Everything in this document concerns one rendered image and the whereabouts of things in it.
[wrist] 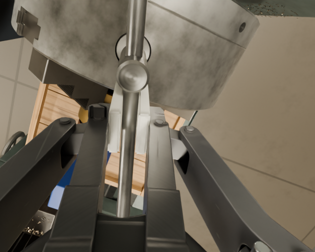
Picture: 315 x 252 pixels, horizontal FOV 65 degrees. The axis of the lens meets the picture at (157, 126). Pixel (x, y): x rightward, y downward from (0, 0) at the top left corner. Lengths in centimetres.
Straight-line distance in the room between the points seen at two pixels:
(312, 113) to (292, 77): 29
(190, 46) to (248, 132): 151
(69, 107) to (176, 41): 47
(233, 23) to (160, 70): 9
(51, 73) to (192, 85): 17
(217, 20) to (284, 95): 147
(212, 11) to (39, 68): 20
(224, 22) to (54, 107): 52
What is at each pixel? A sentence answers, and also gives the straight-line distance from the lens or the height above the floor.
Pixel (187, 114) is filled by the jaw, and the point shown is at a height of 112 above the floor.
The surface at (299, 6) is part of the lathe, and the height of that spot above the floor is 116.
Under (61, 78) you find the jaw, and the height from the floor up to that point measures 118.
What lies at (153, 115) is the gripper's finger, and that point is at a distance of 17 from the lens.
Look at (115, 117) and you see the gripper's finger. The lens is 16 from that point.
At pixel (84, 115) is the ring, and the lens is 42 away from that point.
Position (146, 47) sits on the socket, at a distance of 25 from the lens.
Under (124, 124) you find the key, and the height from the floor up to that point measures 130.
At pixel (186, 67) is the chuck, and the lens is 27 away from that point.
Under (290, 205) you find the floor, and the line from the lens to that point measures 222.
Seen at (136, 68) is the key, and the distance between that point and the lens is 16.
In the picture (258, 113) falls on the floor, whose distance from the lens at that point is 171.
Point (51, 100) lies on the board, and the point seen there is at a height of 89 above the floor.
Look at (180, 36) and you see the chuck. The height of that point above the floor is 123.
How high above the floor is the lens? 148
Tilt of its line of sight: 65 degrees down
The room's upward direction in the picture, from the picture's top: 177 degrees counter-clockwise
